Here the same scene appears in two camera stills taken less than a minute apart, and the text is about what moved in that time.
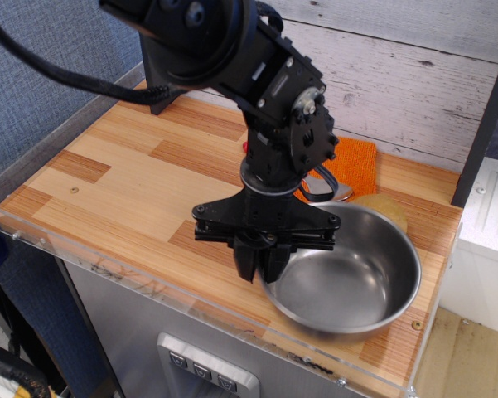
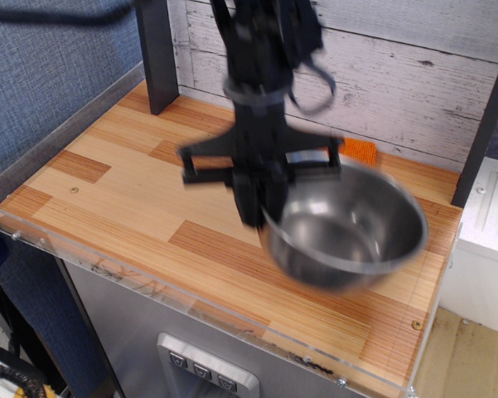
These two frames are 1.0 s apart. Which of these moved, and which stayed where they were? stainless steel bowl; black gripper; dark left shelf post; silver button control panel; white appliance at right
Moved: black gripper; stainless steel bowl
Stayed: white appliance at right; silver button control panel; dark left shelf post
